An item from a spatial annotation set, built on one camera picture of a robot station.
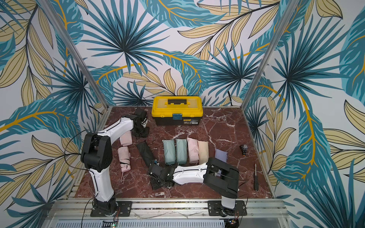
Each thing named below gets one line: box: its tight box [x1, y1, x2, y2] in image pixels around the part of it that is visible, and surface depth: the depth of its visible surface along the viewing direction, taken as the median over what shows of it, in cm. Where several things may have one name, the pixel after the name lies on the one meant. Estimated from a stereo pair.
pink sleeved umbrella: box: [186, 137, 200, 164], surface depth 93 cm
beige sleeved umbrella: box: [197, 140, 210, 165], surface depth 94 cm
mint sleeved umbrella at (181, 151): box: [175, 138, 188, 165], surface depth 93 cm
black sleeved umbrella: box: [136, 141, 155, 168], surface depth 92 cm
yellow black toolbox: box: [151, 95, 204, 126], surface depth 100 cm
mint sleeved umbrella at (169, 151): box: [161, 138, 177, 165], surface depth 93 cm
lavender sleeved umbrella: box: [214, 148, 228, 163], surface depth 94 cm
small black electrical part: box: [239, 144, 249, 157], surface depth 95 cm
